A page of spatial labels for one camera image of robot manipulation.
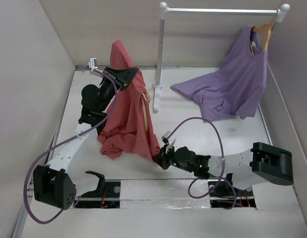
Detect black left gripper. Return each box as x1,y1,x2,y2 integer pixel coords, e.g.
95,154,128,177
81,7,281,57
98,67,137,112

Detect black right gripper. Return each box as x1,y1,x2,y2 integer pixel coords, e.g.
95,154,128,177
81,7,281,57
152,143,194,173

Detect light wooden hanger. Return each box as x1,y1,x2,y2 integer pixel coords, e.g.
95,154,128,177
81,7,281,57
142,86,151,132

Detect red t shirt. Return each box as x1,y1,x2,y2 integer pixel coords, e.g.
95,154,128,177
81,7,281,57
97,39,160,162

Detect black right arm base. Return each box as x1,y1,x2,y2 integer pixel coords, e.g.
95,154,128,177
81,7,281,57
210,179,256,209

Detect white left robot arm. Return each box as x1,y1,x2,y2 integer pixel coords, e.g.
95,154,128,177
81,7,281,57
33,67,138,210

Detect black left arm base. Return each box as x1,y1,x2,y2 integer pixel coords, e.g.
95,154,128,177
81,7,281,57
73,171,121,209

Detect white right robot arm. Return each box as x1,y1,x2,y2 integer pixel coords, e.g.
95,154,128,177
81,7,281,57
153,142,294,195

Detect purple t shirt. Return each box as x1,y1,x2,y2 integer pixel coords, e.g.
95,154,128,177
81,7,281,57
170,26,268,121

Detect orange wooden hanger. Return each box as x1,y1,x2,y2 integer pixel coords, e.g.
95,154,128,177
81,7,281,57
251,24,272,51

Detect white metal clothes rack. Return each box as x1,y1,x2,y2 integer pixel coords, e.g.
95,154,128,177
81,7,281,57
153,2,290,113

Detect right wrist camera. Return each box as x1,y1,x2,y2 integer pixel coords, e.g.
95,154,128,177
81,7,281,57
161,131,176,154

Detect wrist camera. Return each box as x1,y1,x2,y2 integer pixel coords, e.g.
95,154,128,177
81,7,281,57
161,131,176,154
88,58,98,74

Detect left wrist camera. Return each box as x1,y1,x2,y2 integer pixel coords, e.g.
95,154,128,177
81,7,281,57
88,58,98,74

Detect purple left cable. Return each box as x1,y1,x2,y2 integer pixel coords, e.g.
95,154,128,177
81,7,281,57
23,69,119,223

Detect purple cable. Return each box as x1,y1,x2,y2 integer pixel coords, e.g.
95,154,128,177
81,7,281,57
23,69,119,223
165,117,246,209

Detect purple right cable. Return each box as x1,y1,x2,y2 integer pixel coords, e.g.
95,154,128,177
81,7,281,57
165,117,246,209

